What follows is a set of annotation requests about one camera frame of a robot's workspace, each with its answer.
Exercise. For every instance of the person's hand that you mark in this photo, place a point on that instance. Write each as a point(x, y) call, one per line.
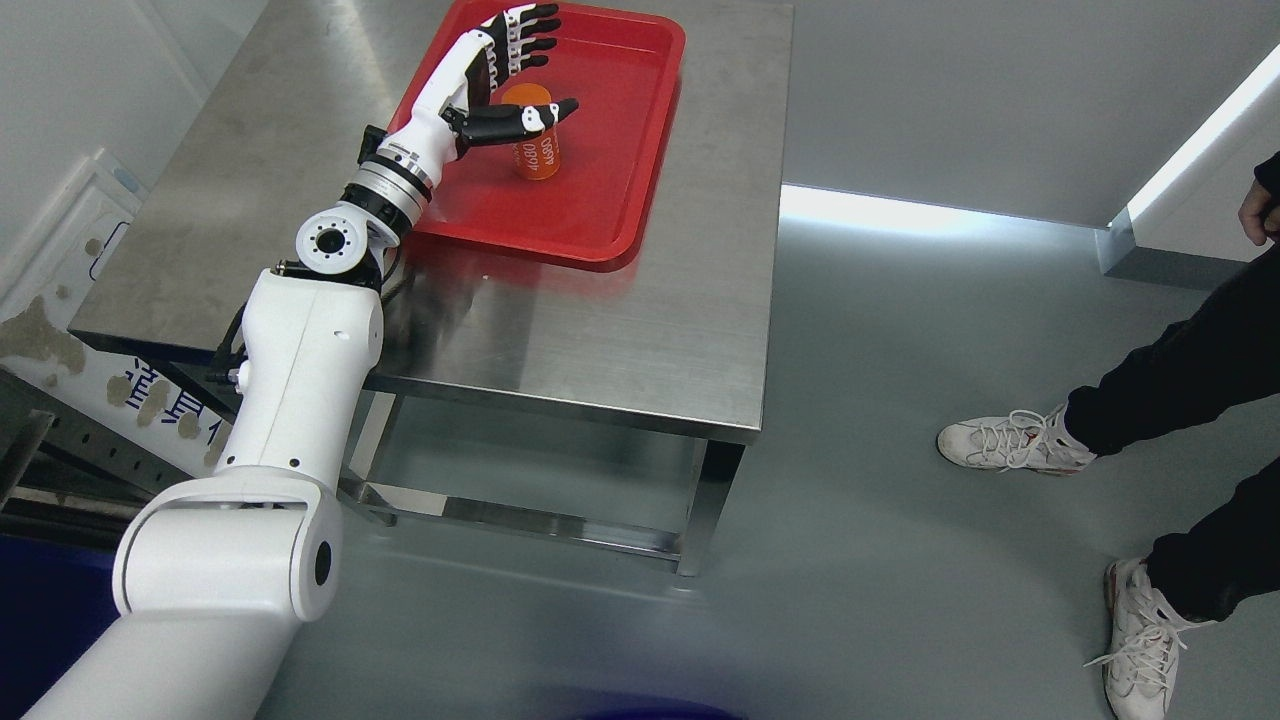
point(1258, 215)

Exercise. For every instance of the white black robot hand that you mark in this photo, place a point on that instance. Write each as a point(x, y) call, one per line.
point(455, 110)

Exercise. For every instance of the orange cylindrical capacitor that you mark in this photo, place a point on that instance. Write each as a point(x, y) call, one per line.
point(539, 158)

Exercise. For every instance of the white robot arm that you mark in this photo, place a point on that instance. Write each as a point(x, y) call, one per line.
point(214, 577)

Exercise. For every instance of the black trouser leg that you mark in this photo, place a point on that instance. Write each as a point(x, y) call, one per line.
point(1224, 355)
point(1228, 556)

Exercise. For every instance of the red plastic tray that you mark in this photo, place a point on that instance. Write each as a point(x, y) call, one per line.
point(623, 68)

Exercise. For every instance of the white sneaker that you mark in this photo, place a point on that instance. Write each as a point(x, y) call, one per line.
point(1020, 440)
point(1141, 666)

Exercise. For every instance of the stainless steel table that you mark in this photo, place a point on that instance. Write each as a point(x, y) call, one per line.
point(676, 340)

